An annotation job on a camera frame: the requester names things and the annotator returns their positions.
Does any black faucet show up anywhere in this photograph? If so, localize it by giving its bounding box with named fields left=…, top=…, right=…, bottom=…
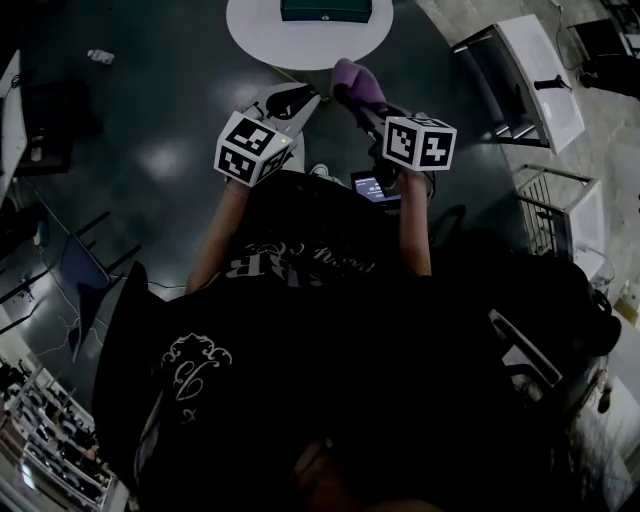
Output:
left=533, top=74, right=573, bottom=93

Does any white vanity cabinet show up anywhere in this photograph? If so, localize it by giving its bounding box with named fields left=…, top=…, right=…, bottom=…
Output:
left=451, top=13, right=587, bottom=155

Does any black frame glass cabinet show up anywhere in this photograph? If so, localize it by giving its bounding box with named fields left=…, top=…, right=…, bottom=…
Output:
left=14, top=78, right=97, bottom=177

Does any white desk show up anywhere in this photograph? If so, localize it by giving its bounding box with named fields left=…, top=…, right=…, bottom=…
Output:
left=0, top=48, right=29, bottom=201

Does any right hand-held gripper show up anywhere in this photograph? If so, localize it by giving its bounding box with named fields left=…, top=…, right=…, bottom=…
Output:
left=352, top=102, right=457, bottom=191

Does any person's white right shoe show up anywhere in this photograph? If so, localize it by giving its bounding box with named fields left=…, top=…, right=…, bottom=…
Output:
left=308, top=163, right=347, bottom=187

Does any white cabinet with metal rack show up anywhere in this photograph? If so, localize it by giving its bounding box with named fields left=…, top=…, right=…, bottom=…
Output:
left=513, top=163, right=615, bottom=294

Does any dark green box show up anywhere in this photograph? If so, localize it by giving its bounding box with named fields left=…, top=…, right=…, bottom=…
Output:
left=279, top=0, right=374, bottom=24

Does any black frame table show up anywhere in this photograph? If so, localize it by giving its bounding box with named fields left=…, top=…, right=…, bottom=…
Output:
left=568, top=17, right=640, bottom=101

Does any person's right forearm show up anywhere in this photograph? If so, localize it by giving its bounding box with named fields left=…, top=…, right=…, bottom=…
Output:
left=397, top=169, right=434, bottom=279

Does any person's black printed shirt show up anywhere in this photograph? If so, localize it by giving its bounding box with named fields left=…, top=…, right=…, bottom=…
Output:
left=92, top=172, right=624, bottom=512

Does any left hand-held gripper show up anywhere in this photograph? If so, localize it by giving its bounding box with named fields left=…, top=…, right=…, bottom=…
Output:
left=213, top=83, right=322, bottom=187

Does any purple cloth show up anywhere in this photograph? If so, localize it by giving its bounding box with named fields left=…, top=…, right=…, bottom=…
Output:
left=331, top=58, right=389, bottom=114

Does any blue chair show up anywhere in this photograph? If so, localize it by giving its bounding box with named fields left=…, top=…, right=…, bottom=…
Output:
left=59, top=211, right=145, bottom=362

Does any white shelf of devices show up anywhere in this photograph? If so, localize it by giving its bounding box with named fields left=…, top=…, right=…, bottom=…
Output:
left=0, top=352, right=117, bottom=512

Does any small black display screen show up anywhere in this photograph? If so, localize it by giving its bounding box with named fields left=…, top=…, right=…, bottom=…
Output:
left=350, top=170, right=402, bottom=205

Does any person's left forearm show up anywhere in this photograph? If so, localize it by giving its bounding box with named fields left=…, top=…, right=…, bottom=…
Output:
left=185, top=182, right=251, bottom=296

